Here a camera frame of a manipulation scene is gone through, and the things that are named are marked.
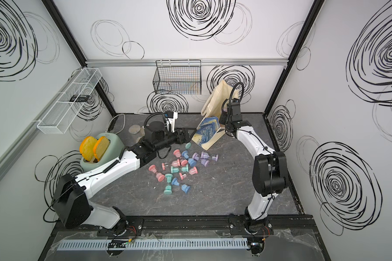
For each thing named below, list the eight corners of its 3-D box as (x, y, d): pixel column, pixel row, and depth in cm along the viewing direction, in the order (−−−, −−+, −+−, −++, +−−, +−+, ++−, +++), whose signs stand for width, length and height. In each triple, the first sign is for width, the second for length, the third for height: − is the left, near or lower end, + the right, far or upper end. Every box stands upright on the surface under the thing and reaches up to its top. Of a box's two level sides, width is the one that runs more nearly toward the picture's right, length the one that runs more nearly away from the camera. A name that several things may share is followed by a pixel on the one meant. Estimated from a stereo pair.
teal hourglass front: (163, 194, 84) (162, 193, 82) (166, 175, 91) (165, 173, 89) (171, 194, 84) (171, 193, 82) (173, 175, 91) (173, 173, 89)
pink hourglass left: (148, 169, 93) (147, 167, 92) (154, 164, 95) (153, 163, 93) (160, 183, 88) (159, 181, 86) (166, 178, 90) (165, 176, 88)
